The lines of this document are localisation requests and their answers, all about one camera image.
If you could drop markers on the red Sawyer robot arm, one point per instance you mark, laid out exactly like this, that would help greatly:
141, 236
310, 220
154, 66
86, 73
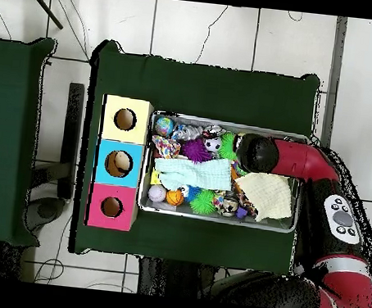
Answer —
304, 161

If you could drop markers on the shallow metal mesh bin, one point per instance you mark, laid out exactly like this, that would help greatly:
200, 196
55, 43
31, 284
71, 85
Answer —
180, 209

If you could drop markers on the wooden box with three holes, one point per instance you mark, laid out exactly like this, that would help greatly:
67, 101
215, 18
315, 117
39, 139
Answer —
140, 129

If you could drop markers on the green spiky ball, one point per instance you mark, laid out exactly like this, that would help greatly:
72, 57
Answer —
226, 146

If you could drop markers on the purple spiky ball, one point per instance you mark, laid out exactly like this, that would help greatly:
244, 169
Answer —
195, 151

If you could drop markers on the silver toy robot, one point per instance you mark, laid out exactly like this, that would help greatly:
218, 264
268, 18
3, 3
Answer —
186, 132

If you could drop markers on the mint green waffle cloth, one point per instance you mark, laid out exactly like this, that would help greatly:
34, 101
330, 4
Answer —
197, 175

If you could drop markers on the cream waffle cloth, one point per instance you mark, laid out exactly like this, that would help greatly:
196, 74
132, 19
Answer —
267, 195

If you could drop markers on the dark green table cloth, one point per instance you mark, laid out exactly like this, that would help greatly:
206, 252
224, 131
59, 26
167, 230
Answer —
4, 158
196, 89

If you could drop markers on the colourful heart print cloth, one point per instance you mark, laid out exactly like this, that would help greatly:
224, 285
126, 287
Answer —
166, 147

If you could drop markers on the globe print ball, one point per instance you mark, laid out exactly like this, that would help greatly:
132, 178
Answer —
164, 126

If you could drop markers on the white baseball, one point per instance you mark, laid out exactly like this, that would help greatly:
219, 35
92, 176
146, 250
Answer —
157, 193

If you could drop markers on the black upright panel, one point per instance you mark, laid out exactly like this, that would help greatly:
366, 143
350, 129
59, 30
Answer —
72, 132

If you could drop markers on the grey round chair base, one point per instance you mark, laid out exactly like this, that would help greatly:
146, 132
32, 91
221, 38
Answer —
46, 210

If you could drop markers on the black slanted rod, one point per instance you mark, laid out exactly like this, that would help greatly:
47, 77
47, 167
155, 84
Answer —
46, 9

